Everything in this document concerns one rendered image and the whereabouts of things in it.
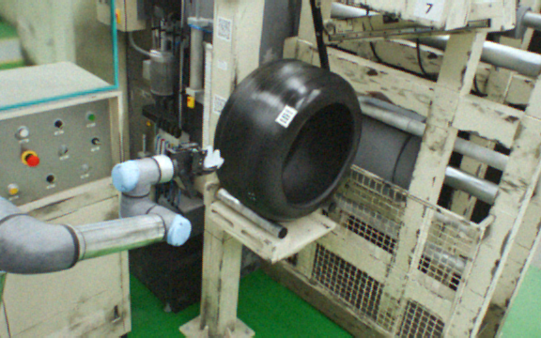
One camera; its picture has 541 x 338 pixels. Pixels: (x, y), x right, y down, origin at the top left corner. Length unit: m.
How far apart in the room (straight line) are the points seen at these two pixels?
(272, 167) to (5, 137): 0.87
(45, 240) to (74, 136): 0.92
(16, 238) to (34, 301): 1.11
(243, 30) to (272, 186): 0.57
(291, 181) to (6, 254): 1.25
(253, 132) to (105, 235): 0.62
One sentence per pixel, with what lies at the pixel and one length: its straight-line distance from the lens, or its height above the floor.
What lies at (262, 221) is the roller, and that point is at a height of 0.91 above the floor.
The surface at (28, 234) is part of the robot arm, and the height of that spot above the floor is 1.33.
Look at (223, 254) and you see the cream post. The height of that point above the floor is 0.55.
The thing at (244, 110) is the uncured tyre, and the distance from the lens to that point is 1.66.
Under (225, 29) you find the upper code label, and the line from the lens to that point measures 1.88.
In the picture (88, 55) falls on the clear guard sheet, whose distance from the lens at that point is 1.89.
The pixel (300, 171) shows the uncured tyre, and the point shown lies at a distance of 2.11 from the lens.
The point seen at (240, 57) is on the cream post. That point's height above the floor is 1.42.
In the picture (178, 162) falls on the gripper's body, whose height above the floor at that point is 1.26.
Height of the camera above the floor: 1.95
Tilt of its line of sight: 28 degrees down
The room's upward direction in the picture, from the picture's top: 6 degrees clockwise
